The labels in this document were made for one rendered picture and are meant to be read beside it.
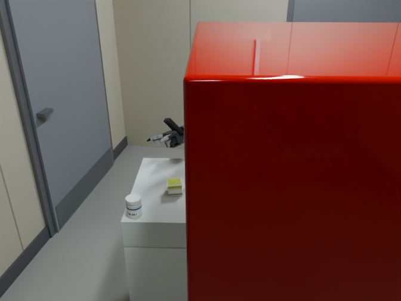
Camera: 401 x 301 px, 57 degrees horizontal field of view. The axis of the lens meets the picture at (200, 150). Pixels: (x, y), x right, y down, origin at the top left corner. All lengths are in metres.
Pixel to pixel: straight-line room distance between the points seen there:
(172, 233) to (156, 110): 2.82
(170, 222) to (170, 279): 0.34
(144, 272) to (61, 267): 1.24
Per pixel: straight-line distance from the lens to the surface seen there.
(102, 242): 3.17
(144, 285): 1.96
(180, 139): 1.98
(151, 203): 1.82
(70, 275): 2.96
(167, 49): 4.15
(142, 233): 1.74
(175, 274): 1.89
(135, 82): 4.36
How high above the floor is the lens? 1.99
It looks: 26 degrees down
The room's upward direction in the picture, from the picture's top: straight up
